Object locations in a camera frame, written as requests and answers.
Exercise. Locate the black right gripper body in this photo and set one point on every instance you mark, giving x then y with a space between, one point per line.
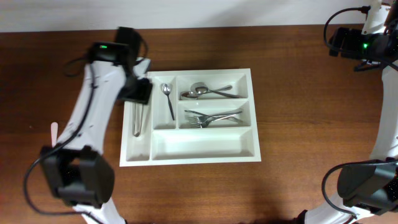
356 42

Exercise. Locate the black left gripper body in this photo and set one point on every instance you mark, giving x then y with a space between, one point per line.
137 89

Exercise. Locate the long metal tongs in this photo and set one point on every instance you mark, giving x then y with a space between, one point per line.
138 119

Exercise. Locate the small metal teaspoon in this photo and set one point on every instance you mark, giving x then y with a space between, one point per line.
166 90

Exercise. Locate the large metal spoon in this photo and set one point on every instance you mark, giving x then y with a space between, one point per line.
189 95

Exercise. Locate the metal fork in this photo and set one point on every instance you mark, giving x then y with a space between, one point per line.
231 113
230 119
201 121

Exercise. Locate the white plastic knife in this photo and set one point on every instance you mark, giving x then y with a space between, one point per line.
54 133

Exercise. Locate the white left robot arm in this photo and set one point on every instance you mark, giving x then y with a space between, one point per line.
74 168

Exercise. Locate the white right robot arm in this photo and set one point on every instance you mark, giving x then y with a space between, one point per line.
357 190

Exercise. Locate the white cutlery tray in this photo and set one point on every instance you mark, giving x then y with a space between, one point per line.
164 141

